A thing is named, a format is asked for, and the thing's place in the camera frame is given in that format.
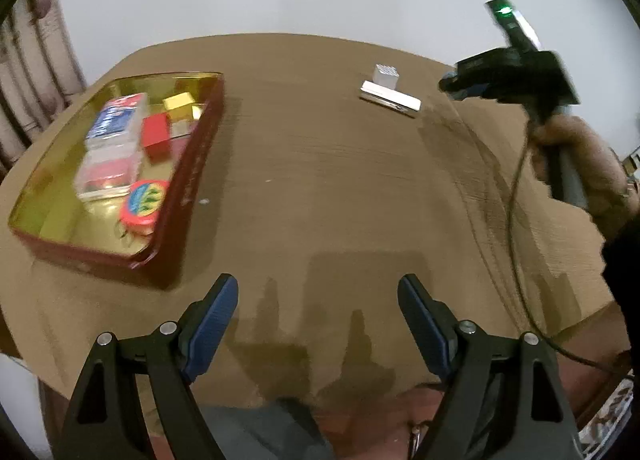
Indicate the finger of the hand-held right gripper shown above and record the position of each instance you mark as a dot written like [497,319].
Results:
[470,88]
[477,67]

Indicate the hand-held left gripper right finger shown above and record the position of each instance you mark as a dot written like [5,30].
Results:
[425,325]

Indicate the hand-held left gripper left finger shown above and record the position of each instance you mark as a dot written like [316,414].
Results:
[212,325]

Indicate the red tape measure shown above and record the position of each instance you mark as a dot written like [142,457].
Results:
[145,205]

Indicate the clear box with red contents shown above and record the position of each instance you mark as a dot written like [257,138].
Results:
[107,172]

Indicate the red tin box gold inside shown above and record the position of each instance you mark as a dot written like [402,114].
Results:
[60,210]

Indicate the red wooden block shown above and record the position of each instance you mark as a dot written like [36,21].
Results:
[156,137]

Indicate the yellow block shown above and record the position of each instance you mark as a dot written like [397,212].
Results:
[178,104]

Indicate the clear box with blue label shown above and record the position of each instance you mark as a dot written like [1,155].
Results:
[117,119]

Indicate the person's right hand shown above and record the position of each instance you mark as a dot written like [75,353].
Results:
[595,174]

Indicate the silver metal bar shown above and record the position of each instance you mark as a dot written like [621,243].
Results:
[390,98]

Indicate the white dotted block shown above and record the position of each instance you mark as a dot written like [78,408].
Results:
[386,74]

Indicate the person's grey trouser leg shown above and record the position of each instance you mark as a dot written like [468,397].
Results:
[265,432]

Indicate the patterned cloth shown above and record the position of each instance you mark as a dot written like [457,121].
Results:
[607,420]

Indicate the patterned beige curtain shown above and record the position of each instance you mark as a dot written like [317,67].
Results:
[35,69]

